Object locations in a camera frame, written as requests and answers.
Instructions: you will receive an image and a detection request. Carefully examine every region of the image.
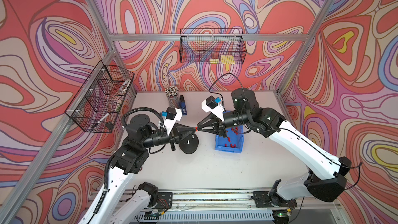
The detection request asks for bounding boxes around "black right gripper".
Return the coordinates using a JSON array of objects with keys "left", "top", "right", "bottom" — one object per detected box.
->
[{"left": 197, "top": 110, "right": 250, "bottom": 139}]

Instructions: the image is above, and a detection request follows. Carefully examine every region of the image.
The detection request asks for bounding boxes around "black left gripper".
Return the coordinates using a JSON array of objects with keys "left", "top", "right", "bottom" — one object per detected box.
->
[{"left": 140, "top": 124, "right": 195, "bottom": 153}]

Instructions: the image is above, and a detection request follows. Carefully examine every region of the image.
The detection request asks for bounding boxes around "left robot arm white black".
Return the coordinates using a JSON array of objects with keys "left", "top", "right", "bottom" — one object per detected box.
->
[{"left": 80, "top": 107, "right": 199, "bottom": 224}]

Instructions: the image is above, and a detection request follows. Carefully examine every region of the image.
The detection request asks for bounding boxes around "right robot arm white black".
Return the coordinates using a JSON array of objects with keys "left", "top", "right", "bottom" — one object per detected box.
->
[{"left": 197, "top": 88, "right": 352, "bottom": 206}]

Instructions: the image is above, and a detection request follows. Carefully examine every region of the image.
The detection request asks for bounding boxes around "black dome with screws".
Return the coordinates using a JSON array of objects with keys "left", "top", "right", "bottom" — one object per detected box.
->
[{"left": 179, "top": 134, "right": 199, "bottom": 155}]

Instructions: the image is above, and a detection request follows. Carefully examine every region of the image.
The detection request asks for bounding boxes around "blue stapler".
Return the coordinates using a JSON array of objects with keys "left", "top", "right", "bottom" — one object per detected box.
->
[{"left": 180, "top": 95, "right": 188, "bottom": 116}]

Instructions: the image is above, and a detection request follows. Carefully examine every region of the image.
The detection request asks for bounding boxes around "blue plastic bin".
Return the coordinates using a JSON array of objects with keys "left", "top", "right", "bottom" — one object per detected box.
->
[{"left": 215, "top": 110, "right": 244, "bottom": 153}]

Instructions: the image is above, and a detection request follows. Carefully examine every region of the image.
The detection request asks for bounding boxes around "clear pencil holder with pencils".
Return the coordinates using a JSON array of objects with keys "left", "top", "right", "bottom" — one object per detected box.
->
[{"left": 165, "top": 86, "right": 180, "bottom": 108}]

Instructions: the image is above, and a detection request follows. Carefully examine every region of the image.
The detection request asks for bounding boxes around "yellow block in basket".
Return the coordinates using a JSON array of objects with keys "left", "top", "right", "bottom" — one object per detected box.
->
[{"left": 220, "top": 55, "right": 235, "bottom": 64}]

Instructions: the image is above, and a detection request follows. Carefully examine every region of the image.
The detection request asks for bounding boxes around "white marker in basket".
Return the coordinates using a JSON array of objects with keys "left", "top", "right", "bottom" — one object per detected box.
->
[{"left": 91, "top": 113, "right": 109, "bottom": 129}]

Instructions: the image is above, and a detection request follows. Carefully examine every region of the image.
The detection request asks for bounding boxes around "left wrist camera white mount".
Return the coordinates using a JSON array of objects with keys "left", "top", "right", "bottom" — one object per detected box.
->
[{"left": 161, "top": 107, "right": 182, "bottom": 135}]

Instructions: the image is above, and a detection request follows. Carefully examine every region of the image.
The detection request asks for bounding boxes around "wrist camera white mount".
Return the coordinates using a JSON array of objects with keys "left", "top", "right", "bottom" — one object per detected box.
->
[
  {"left": 201, "top": 96, "right": 224, "bottom": 121},
  {"left": 161, "top": 107, "right": 182, "bottom": 135}
]

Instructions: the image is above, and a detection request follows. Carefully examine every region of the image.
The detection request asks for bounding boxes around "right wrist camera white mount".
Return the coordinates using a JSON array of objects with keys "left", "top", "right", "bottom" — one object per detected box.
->
[{"left": 201, "top": 96, "right": 224, "bottom": 121}]

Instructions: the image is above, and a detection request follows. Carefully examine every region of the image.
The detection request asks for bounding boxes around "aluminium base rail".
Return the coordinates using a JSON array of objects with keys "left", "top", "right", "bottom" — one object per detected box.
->
[{"left": 83, "top": 188, "right": 343, "bottom": 224}]

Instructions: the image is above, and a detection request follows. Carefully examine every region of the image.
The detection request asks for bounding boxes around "black wire basket at back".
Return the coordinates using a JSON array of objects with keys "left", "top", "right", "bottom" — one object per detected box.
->
[{"left": 179, "top": 27, "right": 247, "bottom": 65}]

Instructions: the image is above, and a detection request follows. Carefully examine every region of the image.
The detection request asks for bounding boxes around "black wire basket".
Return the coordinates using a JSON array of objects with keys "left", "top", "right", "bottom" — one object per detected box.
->
[
  {"left": 179, "top": 27, "right": 247, "bottom": 65},
  {"left": 65, "top": 61, "right": 135, "bottom": 133}
]

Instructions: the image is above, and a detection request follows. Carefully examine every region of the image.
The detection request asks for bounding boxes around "black wire basket on left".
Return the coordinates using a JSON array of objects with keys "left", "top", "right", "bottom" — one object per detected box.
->
[{"left": 65, "top": 61, "right": 135, "bottom": 133}]

